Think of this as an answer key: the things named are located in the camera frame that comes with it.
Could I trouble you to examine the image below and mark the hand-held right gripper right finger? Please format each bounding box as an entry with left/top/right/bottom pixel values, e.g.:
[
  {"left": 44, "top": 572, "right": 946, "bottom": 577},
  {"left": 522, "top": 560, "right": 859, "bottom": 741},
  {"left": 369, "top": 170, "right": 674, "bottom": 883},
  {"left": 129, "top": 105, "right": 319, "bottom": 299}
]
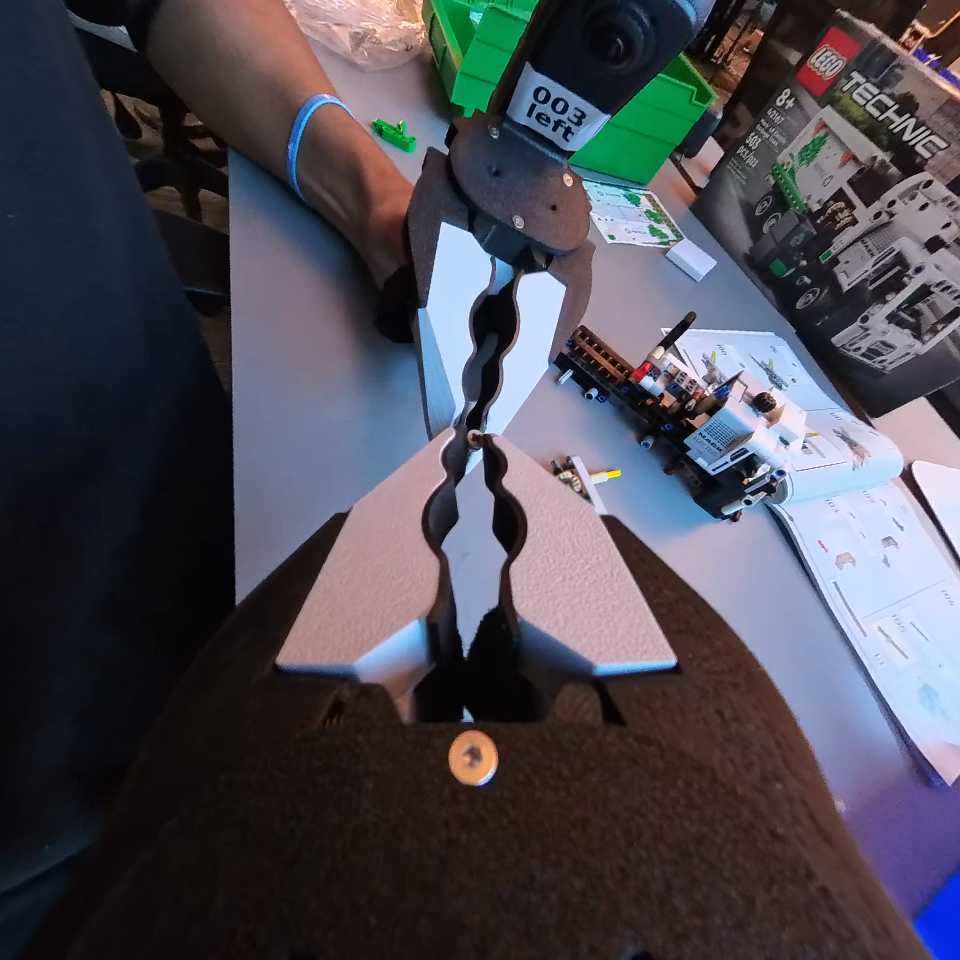
[{"left": 482, "top": 433, "right": 679, "bottom": 678}]

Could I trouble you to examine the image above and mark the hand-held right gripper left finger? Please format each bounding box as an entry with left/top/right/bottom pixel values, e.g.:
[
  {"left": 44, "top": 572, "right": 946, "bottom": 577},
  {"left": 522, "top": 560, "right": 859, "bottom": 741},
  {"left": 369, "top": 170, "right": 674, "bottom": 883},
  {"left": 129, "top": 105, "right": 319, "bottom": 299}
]
[{"left": 274, "top": 431, "right": 462, "bottom": 723}]

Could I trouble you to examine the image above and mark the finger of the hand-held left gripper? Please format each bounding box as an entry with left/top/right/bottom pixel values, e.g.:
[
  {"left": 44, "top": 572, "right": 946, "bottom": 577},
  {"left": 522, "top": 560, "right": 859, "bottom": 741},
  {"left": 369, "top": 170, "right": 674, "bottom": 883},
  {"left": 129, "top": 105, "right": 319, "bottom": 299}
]
[
  {"left": 478, "top": 270, "right": 569, "bottom": 438},
  {"left": 414, "top": 221, "right": 498, "bottom": 441}
]

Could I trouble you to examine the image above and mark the person's left forearm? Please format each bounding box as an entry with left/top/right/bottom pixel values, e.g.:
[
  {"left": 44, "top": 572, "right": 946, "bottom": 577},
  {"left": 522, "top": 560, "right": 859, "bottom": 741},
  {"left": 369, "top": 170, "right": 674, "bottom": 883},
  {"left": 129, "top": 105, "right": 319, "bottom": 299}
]
[{"left": 146, "top": 0, "right": 415, "bottom": 290}]

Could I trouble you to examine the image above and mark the small lego gear assembly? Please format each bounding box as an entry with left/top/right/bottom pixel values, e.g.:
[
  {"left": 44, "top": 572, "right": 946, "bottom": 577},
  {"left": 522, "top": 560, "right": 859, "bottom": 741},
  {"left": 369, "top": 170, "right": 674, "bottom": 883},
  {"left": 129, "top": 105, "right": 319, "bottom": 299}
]
[{"left": 551, "top": 453, "right": 624, "bottom": 517}]

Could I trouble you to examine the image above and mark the white lego truck model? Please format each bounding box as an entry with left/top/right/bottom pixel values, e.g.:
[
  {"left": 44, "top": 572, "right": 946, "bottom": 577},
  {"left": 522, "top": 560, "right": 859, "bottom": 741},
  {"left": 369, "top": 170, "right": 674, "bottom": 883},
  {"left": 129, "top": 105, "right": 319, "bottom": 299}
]
[{"left": 553, "top": 311, "right": 811, "bottom": 522}]

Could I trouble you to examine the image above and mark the lego instruction booklet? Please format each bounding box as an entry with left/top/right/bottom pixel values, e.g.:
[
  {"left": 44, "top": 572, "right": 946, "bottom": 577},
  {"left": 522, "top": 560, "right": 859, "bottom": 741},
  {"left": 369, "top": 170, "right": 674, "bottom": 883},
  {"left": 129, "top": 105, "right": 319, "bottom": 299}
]
[{"left": 660, "top": 327, "right": 960, "bottom": 785}]

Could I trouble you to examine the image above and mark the black lego set box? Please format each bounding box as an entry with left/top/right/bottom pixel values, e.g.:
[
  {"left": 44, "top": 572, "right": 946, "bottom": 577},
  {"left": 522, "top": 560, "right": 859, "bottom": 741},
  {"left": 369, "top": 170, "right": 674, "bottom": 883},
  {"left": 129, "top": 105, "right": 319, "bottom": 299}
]
[{"left": 690, "top": 11, "right": 960, "bottom": 417}]

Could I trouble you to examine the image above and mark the green white sticker sheet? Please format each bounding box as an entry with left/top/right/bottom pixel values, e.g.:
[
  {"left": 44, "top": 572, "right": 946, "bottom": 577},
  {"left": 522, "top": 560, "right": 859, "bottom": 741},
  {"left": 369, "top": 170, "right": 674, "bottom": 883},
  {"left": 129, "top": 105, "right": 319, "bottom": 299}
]
[{"left": 581, "top": 180, "right": 685, "bottom": 247}]

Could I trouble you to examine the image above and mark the green plastic bin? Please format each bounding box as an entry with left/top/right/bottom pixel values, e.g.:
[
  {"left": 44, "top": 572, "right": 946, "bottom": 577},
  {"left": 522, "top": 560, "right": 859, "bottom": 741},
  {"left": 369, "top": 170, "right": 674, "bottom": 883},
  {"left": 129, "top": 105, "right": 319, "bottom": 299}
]
[{"left": 422, "top": 0, "right": 717, "bottom": 187}]

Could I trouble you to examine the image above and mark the small white box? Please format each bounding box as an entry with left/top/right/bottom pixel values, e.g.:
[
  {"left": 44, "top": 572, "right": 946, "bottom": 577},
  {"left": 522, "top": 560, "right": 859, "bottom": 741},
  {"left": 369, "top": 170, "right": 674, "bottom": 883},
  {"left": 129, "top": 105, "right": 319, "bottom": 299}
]
[{"left": 664, "top": 240, "right": 719, "bottom": 283}]

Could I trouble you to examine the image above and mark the dark grey container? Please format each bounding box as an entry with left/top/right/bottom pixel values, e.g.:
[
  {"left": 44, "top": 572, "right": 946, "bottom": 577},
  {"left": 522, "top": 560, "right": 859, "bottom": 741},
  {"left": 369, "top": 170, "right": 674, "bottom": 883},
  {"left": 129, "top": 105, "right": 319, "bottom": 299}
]
[{"left": 675, "top": 108, "right": 725, "bottom": 159}]

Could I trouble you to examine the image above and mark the blue wristband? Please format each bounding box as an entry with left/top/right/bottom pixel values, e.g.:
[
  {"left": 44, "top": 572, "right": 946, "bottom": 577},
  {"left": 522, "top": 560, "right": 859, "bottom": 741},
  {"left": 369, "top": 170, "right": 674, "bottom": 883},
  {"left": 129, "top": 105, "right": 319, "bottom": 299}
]
[{"left": 287, "top": 93, "right": 355, "bottom": 204}]

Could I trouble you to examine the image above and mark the clear plastic bag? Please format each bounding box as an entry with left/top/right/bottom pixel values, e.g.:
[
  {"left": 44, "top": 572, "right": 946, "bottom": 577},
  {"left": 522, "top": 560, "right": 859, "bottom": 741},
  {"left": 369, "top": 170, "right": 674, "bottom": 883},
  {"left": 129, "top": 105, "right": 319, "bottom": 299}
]
[{"left": 285, "top": 0, "right": 429, "bottom": 72}]

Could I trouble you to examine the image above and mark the black shirt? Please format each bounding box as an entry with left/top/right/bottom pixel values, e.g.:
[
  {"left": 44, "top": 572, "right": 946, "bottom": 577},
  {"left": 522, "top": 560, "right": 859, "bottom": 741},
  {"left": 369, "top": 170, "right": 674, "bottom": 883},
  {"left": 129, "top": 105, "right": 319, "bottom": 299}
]
[{"left": 0, "top": 0, "right": 237, "bottom": 894}]

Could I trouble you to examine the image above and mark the document holder stand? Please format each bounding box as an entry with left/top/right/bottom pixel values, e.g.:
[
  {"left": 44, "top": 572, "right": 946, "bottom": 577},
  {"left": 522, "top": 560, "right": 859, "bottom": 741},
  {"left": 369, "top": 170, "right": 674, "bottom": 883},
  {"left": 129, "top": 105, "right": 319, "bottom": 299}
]
[{"left": 911, "top": 459, "right": 960, "bottom": 560}]

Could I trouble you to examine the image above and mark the blue plastic bin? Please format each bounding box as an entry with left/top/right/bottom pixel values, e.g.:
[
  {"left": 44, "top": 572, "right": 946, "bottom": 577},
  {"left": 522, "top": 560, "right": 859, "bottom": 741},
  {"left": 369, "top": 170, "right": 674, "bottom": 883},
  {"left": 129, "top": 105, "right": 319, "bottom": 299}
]
[{"left": 911, "top": 870, "right": 960, "bottom": 960}]

